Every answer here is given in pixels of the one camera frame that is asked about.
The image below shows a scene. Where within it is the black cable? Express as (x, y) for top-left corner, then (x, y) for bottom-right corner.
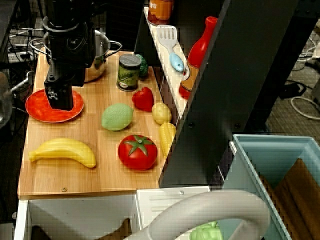
(279, 79), (308, 100)

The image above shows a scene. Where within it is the red toy tomato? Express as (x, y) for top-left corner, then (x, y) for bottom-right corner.
(117, 134), (159, 172)

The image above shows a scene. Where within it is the white drawer box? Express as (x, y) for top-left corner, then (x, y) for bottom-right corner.
(13, 185), (211, 240)

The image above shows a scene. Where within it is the black metal frame post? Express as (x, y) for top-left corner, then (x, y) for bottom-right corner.
(245, 0), (319, 134)

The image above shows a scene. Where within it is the pale green toy vegetable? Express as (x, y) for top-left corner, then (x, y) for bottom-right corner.
(188, 220), (224, 240)

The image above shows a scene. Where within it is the yellow toy corn cob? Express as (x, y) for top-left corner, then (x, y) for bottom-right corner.
(158, 122), (177, 158)

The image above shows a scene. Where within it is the green toy can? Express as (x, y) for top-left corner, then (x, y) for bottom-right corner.
(116, 53), (143, 93)

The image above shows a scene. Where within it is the steel pot with handles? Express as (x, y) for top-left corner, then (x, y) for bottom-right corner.
(28, 29), (124, 83)

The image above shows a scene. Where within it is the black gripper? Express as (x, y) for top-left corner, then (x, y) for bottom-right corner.
(43, 62), (87, 111)

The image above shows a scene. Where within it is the light blue plastic bin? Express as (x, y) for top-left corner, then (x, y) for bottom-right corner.
(219, 133), (320, 240)

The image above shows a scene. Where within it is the dark wooden shelf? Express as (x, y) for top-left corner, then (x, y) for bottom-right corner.
(133, 0), (300, 189)

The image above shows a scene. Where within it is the white spatula blue handle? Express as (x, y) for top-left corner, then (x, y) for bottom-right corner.
(156, 24), (185, 73)

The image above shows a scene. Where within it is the yellow toy potato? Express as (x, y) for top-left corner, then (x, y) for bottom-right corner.
(151, 102), (173, 125)

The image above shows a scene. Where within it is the green toy broccoli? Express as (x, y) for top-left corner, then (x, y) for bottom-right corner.
(134, 53), (150, 79)

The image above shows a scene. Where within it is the red toy ketchup bottle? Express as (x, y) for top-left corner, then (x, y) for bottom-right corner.
(178, 16), (219, 101)

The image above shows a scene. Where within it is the white power strip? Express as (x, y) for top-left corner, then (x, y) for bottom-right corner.
(6, 50), (36, 64)

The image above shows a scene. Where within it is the orange toy beans can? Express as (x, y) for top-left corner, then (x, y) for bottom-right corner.
(146, 0), (175, 26)

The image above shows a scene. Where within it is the green toy lime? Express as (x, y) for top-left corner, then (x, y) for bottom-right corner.
(100, 102), (135, 132)

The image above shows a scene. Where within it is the white tiled kitchen backsplash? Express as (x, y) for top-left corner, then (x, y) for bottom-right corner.
(143, 6), (191, 126)

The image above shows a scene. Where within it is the grey curved plastic tube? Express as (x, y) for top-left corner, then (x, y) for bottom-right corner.
(129, 189), (272, 240)

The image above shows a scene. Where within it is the yellow toy banana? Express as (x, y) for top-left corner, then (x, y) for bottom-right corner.
(28, 137), (97, 169)

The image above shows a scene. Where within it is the grey metal clamp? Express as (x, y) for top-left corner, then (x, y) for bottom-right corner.
(0, 70), (35, 125)

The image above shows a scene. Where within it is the red round plate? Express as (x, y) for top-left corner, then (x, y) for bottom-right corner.
(24, 89), (85, 124)

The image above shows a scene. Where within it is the brown cloth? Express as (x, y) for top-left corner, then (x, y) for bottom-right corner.
(258, 157), (320, 240)

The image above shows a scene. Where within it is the white cable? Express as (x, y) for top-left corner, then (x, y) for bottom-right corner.
(296, 34), (320, 64)
(290, 95), (320, 119)

